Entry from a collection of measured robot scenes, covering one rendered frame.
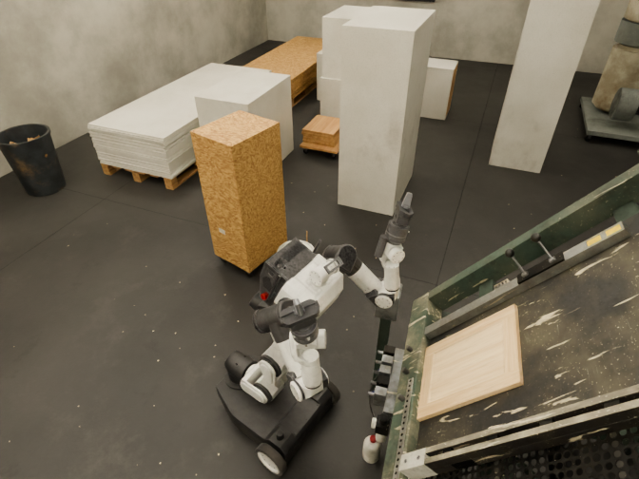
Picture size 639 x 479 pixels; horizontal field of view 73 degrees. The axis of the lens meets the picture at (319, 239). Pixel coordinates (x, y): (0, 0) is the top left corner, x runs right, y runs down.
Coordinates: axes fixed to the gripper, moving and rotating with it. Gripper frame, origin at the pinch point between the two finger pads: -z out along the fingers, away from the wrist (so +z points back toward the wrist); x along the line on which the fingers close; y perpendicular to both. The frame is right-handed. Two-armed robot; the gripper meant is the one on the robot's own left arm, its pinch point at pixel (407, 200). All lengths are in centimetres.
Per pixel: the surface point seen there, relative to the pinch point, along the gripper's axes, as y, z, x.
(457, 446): -26, 57, 64
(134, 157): 227, 128, -299
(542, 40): -166, -78, -323
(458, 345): -38, 54, 16
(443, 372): -32, 63, 24
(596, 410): -45, 17, 78
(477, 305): -44, 39, 5
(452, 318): -38, 51, 0
